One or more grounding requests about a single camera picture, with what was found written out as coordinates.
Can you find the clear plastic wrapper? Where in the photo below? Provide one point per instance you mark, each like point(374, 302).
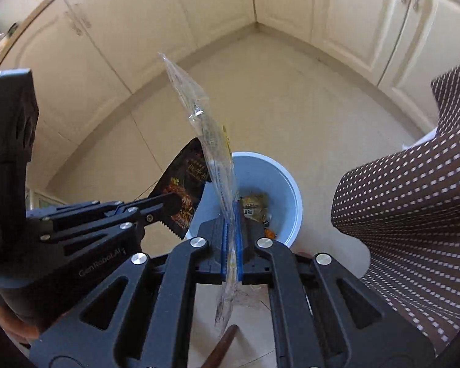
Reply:
point(211, 142)

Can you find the clear jar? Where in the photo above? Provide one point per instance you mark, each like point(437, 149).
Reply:
point(0, 44)

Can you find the brown wooden rod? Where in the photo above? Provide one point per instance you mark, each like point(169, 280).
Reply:
point(222, 347)

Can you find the light blue waste bin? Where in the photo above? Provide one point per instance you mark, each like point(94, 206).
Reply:
point(253, 172)

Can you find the gold snack packet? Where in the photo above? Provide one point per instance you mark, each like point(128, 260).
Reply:
point(255, 203)

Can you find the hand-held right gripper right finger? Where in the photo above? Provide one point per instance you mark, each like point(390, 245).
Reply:
point(240, 237)

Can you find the person's left hand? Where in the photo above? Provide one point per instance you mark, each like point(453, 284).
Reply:
point(15, 326)

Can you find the beige kitchen countertop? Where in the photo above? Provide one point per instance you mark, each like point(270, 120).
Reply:
point(42, 15)

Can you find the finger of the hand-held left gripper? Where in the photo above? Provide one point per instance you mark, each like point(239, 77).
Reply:
point(165, 209)
point(73, 207)

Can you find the orange tangerine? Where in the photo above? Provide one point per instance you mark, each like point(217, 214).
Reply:
point(270, 233)

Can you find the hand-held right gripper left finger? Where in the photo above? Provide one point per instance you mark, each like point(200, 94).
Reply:
point(225, 245)

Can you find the dark snack packet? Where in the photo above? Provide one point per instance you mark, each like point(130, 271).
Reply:
point(184, 176)

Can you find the polka dot tablecloth table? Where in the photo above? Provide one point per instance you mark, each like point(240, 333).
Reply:
point(406, 199)

